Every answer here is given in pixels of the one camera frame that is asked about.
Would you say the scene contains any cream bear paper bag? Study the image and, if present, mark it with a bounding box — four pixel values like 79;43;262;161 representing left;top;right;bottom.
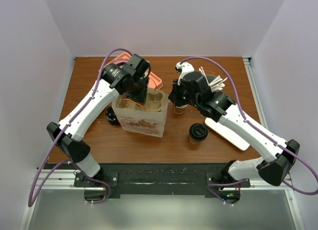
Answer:
111;94;169;138

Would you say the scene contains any tan cardboard cup carrier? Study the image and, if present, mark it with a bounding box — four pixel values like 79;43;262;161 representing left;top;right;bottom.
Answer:
113;90;166;112

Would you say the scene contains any purple cable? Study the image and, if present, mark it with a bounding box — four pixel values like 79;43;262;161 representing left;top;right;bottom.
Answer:
27;48;136;208
181;56;318;196

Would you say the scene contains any grey straw holder cup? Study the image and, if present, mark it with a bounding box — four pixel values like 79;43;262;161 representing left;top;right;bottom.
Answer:
206;75;217;83

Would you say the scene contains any white rectangular tray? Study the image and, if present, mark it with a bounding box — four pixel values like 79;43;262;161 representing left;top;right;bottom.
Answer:
204;118;250;151

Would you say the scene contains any black plastic cup lid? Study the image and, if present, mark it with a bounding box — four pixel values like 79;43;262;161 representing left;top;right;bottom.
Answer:
189;123;208;140

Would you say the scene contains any stack of black lids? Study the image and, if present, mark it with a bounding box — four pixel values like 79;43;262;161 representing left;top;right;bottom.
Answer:
105;106;120;125

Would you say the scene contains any salmon pink tray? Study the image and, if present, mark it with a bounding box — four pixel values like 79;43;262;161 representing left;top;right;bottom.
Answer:
104;52;163;90

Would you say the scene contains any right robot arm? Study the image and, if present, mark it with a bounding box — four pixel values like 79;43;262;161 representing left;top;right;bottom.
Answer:
168;72;300;187

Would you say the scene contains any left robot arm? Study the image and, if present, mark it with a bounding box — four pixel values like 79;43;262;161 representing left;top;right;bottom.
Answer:
47;54;151;186

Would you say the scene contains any brown paper coffee cup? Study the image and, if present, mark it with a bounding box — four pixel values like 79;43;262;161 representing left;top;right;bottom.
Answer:
189;137;205;145

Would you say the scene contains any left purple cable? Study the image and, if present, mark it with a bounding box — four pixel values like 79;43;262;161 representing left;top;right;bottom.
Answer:
27;48;136;208

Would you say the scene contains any stack of paper cups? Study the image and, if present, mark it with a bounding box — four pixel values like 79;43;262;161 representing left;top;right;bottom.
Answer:
173;105;187;114

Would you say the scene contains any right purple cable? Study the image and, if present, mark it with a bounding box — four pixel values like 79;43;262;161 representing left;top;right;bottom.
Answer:
181;56;318;196

